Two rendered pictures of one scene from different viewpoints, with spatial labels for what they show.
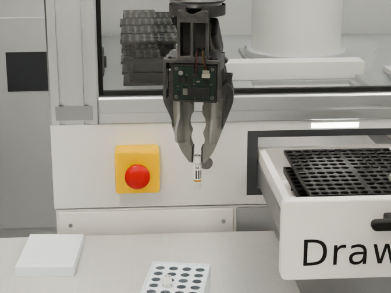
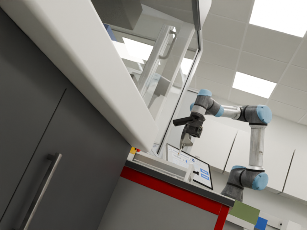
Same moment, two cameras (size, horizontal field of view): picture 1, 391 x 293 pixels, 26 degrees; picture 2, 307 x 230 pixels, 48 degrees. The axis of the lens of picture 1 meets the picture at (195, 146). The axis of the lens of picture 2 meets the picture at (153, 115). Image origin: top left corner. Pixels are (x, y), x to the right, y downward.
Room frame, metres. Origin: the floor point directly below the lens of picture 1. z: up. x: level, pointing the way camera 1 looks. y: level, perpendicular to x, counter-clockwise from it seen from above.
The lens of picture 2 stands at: (0.65, 1.78, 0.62)
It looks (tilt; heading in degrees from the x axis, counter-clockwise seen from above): 14 degrees up; 290
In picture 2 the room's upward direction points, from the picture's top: 23 degrees clockwise
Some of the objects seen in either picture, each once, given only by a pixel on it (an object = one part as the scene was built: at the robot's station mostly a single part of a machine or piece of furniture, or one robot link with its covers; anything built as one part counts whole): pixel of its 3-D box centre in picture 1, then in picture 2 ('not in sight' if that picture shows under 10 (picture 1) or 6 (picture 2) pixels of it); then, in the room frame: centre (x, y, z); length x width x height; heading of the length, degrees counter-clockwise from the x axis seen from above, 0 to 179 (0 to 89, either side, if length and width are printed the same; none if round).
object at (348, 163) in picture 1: (351, 189); not in sight; (1.24, -0.24, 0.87); 0.22 x 0.18 x 0.06; 4
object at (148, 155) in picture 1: (137, 169); (132, 146); (1.31, 0.09, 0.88); 0.07 x 0.05 x 0.07; 94
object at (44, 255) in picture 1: (50, 254); not in sight; (1.21, 0.22, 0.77); 0.13 x 0.09 x 0.02; 0
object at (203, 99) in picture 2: not in sight; (203, 99); (1.07, -0.01, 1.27); 0.09 x 0.08 x 0.11; 52
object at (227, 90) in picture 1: (215, 95); not in sight; (1.08, -0.03, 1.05); 0.05 x 0.02 x 0.09; 83
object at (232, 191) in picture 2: not in sight; (233, 192); (0.79, -0.58, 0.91); 0.15 x 0.15 x 0.10
